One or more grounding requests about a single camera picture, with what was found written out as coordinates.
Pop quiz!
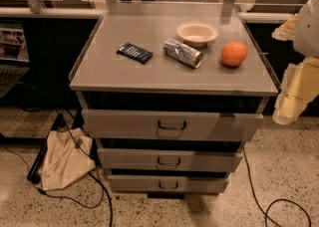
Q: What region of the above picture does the grey top drawer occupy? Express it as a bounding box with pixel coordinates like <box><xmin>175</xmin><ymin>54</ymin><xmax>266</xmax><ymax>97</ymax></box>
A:
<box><xmin>82</xmin><ymin>110</ymin><xmax>263</xmax><ymax>141</ymax></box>

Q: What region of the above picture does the grey drawer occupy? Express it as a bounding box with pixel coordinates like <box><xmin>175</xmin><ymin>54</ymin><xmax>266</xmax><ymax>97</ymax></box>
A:
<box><xmin>82</xmin><ymin>110</ymin><xmax>263</xmax><ymax>141</ymax></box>
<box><xmin>98</xmin><ymin>148</ymin><xmax>242</xmax><ymax>173</ymax></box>
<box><xmin>109</xmin><ymin>175</ymin><xmax>228</xmax><ymax>194</ymax></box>

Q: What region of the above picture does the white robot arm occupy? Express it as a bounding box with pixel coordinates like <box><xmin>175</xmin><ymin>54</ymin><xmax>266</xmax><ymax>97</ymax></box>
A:
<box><xmin>272</xmin><ymin>0</ymin><xmax>319</xmax><ymax>125</ymax></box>

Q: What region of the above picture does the grey metal drawer cabinet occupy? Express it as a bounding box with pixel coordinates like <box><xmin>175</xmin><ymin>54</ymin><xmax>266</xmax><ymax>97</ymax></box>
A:
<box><xmin>68</xmin><ymin>1</ymin><xmax>281</xmax><ymax>201</ymax></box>

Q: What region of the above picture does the grey middle drawer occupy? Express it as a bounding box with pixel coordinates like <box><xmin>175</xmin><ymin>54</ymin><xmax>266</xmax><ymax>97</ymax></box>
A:
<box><xmin>98</xmin><ymin>148</ymin><xmax>242</xmax><ymax>173</ymax></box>

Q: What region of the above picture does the grey bottom drawer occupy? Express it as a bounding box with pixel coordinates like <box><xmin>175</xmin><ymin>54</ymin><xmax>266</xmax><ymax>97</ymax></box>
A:
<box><xmin>109</xmin><ymin>175</ymin><xmax>228</xmax><ymax>194</ymax></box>

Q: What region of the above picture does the orange fruit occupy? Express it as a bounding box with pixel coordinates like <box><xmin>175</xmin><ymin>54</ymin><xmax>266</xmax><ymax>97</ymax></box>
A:
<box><xmin>221</xmin><ymin>41</ymin><xmax>247</xmax><ymax>67</ymax></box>

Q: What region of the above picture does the white paper bowl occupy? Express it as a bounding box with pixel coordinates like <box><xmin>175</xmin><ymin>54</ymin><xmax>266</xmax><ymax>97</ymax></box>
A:
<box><xmin>176</xmin><ymin>21</ymin><xmax>218</xmax><ymax>47</ymax></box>

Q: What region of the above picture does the silver crushed can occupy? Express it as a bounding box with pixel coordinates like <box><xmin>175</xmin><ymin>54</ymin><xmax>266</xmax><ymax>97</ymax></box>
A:
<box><xmin>163</xmin><ymin>38</ymin><xmax>203</xmax><ymax>69</ymax></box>

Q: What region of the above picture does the dark blue snack bar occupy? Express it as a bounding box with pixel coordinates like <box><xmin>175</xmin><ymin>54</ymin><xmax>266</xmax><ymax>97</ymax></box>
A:
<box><xmin>117</xmin><ymin>43</ymin><xmax>153</xmax><ymax>64</ymax></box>

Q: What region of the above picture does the beige cloth bag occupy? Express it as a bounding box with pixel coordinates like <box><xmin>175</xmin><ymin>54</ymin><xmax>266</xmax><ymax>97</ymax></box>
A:
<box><xmin>41</xmin><ymin>128</ymin><xmax>96</xmax><ymax>191</ymax></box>

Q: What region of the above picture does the laptop computer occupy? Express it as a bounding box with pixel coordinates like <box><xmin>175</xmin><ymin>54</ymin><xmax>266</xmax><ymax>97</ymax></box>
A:
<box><xmin>0</xmin><ymin>20</ymin><xmax>30</xmax><ymax>99</ymax></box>

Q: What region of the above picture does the black cable right floor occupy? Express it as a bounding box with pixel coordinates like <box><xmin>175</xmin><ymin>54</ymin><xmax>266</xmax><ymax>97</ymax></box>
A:
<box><xmin>242</xmin><ymin>147</ymin><xmax>313</xmax><ymax>227</ymax></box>

